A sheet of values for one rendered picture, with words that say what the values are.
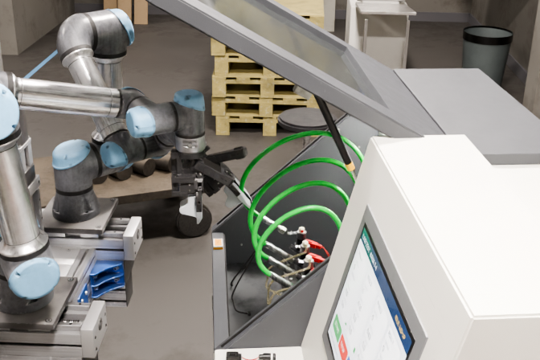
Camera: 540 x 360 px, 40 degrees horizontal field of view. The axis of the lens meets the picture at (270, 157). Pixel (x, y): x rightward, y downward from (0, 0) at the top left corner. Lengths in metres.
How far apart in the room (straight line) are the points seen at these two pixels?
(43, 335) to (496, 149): 1.23
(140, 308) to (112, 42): 1.86
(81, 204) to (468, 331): 1.57
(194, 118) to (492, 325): 0.99
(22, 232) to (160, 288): 2.24
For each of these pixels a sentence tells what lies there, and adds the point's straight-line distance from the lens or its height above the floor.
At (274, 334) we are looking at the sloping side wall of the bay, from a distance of 1.93.
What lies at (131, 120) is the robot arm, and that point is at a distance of 1.83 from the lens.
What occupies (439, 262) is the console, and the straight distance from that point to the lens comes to 1.23.
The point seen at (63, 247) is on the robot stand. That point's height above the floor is 0.95.
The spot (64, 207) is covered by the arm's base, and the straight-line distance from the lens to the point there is 2.44.
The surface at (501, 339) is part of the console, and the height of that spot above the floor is 1.51.
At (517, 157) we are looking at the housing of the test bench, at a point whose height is 1.49.
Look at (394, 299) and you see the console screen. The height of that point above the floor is 1.41.
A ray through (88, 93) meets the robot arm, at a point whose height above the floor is 1.58.
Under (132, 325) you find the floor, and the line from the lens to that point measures 3.74.
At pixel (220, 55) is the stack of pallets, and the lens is 5.72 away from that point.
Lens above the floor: 2.16
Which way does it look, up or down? 23 degrees down
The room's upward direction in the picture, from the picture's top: 1 degrees clockwise
